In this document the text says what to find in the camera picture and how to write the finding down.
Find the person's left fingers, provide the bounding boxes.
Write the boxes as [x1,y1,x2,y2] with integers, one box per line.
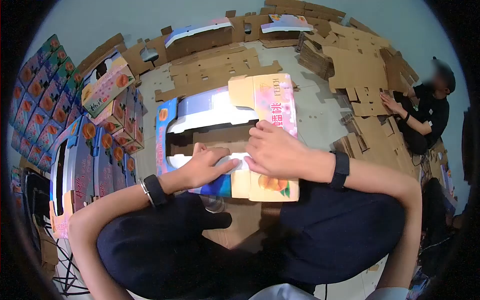
[199,169,227,187]

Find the person's right thumb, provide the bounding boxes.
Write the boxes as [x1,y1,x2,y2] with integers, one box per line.
[244,155,278,177]

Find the person's right index finger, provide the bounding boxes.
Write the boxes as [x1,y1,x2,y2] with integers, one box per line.
[244,145,269,158]

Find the person's right little finger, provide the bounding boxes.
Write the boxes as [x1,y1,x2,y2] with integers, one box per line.
[256,120,280,133]

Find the person's left middle finger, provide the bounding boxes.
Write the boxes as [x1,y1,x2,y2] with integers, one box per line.
[215,157,241,171]

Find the person's right ring finger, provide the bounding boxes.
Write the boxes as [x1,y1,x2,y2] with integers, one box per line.
[248,127,274,139]

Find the printed peach carton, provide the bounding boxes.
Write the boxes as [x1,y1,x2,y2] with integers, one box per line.
[155,73,301,203]

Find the person's right hand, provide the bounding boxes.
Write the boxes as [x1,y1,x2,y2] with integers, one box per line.
[244,120,334,184]

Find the brown cardboard sheet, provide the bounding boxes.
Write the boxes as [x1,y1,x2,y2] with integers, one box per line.
[202,198,282,251]

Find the black wrist band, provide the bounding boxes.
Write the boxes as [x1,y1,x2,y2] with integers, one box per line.
[143,174,168,208]
[330,151,350,190]

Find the pile of brown carton blanks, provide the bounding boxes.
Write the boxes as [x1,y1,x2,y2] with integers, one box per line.
[154,44,284,103]

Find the stack of pink peach cartons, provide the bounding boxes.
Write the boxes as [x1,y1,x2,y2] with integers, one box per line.
[90,87,146,155]

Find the person's legs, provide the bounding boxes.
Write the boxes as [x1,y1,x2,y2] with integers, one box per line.
[97,179,406,300]

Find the printed pink carton blank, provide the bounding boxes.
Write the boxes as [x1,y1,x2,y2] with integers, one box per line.
[260,14,314,34]

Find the heap of brown cardboard sheets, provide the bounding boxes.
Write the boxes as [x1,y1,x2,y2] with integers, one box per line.
[259,0,422,181]

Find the open pink peach carton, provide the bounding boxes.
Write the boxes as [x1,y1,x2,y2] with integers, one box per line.
[80,50,136,119]

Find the row of blue peach cartons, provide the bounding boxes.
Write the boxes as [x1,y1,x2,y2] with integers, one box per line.
[49,115,137,241]

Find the brown cardboard blank with cutouts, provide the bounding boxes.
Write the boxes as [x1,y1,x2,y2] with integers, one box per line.
[77,25,173,77]

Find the printed blue carton blank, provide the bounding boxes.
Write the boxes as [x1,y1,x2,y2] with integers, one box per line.
[164,17,234,49]

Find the person's body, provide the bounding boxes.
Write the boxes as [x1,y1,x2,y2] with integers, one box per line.
[67,187,424,300]

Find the stack of blue-green peach cartons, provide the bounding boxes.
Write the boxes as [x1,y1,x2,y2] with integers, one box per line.
[8,34,84,173]

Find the black metal stand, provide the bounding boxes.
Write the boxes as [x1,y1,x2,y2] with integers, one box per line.
[22,169,91,297]

